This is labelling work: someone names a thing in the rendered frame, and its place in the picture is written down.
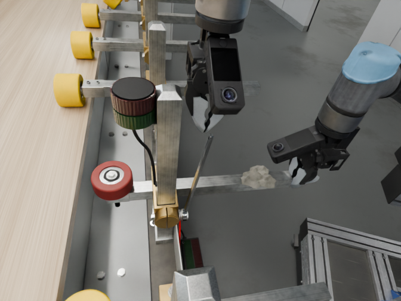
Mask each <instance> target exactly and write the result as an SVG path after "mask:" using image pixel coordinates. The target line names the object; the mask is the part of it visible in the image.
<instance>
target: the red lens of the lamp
mask: <svg viewBox="0 0 401 301"><path fill-rule="evenodd" d="M121 79H123V78H121ZM143 79H144V78H143ZM119 80H120V79H119ZM146 80H148V79H146ZM117 81H118V80H117ZM117 81H115V82H117ZM148 81H149V80H148ZM115 82H114V83H115ZM149 82H150V83H151V84H152V85H153V86H154V88H155V90H154V92H153V94H152V95H151V96H149V97H148V98H146V99H144V100H137V101H129V100H124V99H121V98H118V97H117V96H115V94H114V93H113V92H112V88H113V85H114V83H113V84H112V85H111V86H110V95H111V99H112V106H113V108H114V109H115V110H116V111H118V112H119V113H122V114H124V115H131V116H136V115H143V114H145V113H148V112H150V111H151V110H153V109H154V108H155V106H156V87H155V85H154V83H152V82H151V81H149Z"/></svg>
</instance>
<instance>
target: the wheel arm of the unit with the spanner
mask: <svg viewBox="0 0 401 301"><path fill-rule="evenodd" d="M268 174H270V175H271V176H272V177H273V178H274V179H275V180H276V182H275V186H274V188H287V187H289V186H290V185H291V183H292V181H293V178H292V176H291V174H290V173H289V171H272V172H269V173H268ZM242 175H243V174H231V175H222V176H206V177H200V178H199V180H198V183H197V186H196V189H195V192H194V194H193V195H204V194H218V193H225V192H239V191H253V190H260V189H273V188H267V187H264V186H260V187H259V188H257V189H256V188H252V187H250V186H247V185H243V184H242V179H240V178H241V177H243V176H242ZM193 179H194V177H189V178H180V179H177V181H176V190H177V196H188V195H189V192H190V188H191V186H192V183H193ZM142 199H153V191H152V181H151V180H148V181H139V182H133V186H132V189H131V191H130V192H129V194H128V195H126V196H125V197H123V198H121V199H117V200H114V201H108V200H106V204H108V203H116V202H129V201H135V200H142Z"/></svg>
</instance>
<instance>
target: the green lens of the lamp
mask: <svg viewBox="0 0 401 301"><path fill-rule="evenodd" d="M112 107H113V106H112ZM113 114H114V119H115V122H116V123H117V124H118V125H119V126H121V127H123V128H126V129H129V130H140V129H144V128H147V127H149V126H151V125H152V124H153V123H154V122H155V120H156V106H155V108H154V109H153V110H152V111H151V112H149V113H147V114H145V115H142V116H126V115H123V114H121V113H119V112H118V111H116V110H115V109H114V108H113Z"/></svg>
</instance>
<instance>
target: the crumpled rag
mask: <svg viewBox="0 0 401 301"><path fill-rule="evenodd" d="M268 173H269V169H267V168H266V167H265V166H263V165H262V166H260V165H256V166H254V167H250V170H249V171H247V172H244V173H243V175H242V176H243V177H241V178H240V179H242V184H243V185H247V186H250V187H252V188H256V189H257V188H259V187H260V186H264V187H267V188H274V186H275V182H276V180H275V179H274V178H273V177H272V176H271V175H270V174H268Z"/></svg>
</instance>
